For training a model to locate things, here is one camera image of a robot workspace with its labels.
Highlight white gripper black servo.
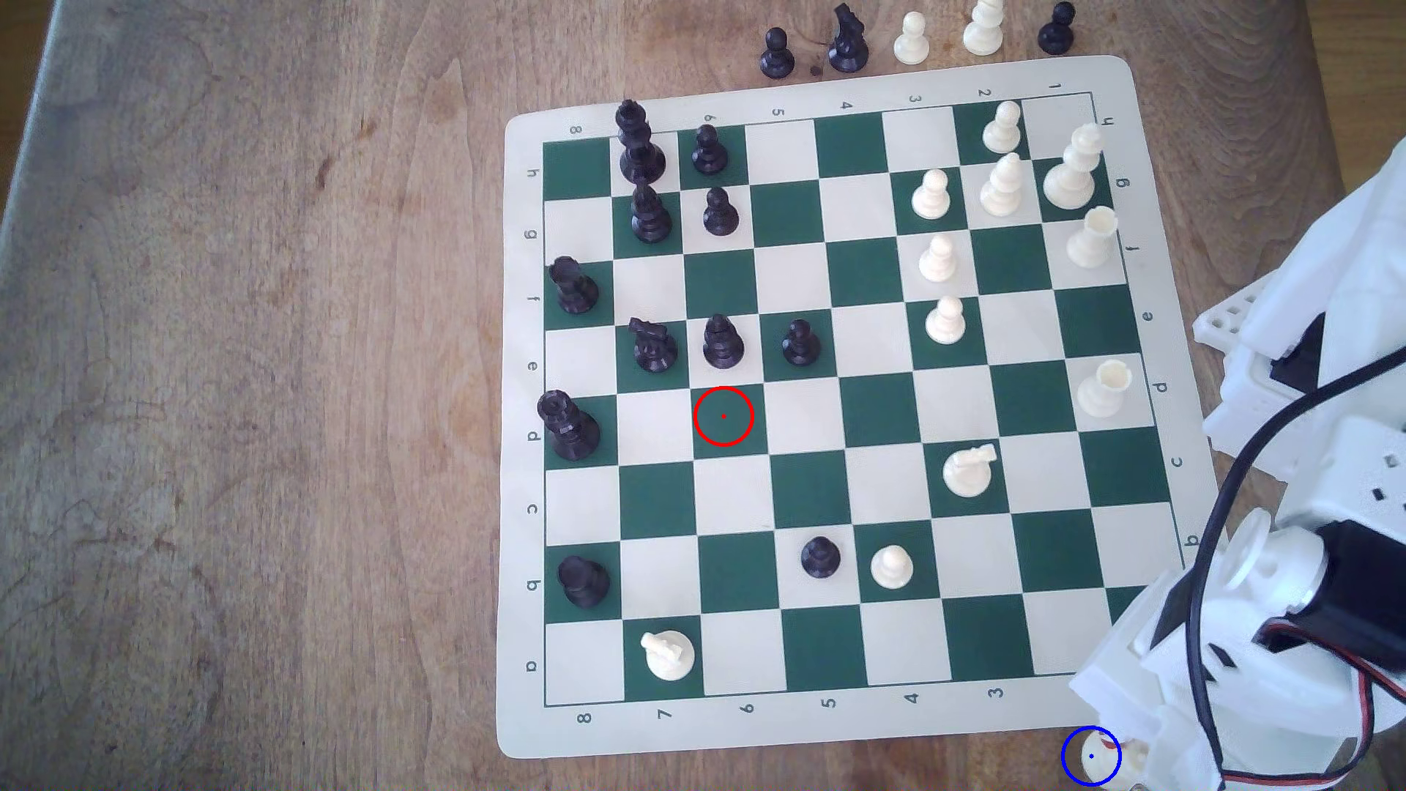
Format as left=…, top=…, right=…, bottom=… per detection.
left=1068, top=514, right=1406, bottom=791

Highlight black rook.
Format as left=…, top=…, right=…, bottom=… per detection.
left=558, top=554, right=611, bottom=610

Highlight white knight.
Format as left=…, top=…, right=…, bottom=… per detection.
left=942, top=442, right=1000, bottom=500
left=641, top=631, right=696, bottom=683

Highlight black king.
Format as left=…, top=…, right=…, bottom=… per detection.
left=615, top=99, right=668, bottom=186

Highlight red white black servo wires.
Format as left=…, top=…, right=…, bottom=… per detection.
left=1252, top=617, right=1381, bottom=770

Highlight white bishop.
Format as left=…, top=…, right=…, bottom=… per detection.
left=963, top=0, right=1005, bottom=59
left=978, top=152, right=1026, bottom=218

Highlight black knight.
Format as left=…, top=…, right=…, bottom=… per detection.
left=828, top=2, right=871, bottom=75
left=628, top=317, right=680, bottom=374

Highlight black bishop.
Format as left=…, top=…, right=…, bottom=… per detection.
left=629, top=182, right=674, bottom=245
left=701, top=313, right=746, bottom=369

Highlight black queen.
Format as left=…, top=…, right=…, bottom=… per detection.
left=537, top=390, right=602, bottom=461

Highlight green white chess board mat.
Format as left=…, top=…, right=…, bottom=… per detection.
left=494, top=55, right=1223, bottom=762

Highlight black knight left edge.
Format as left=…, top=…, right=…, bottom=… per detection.
left=548, top=256, right=601, bottom=316

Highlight black cable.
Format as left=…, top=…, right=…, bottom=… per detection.
left=1189, top=349, right=1406, bottom=776

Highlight white rook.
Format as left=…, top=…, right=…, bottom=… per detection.
left=1076, top=359, right=1134, bottom=419
left=1066, top=205, right=1120, bottom=272

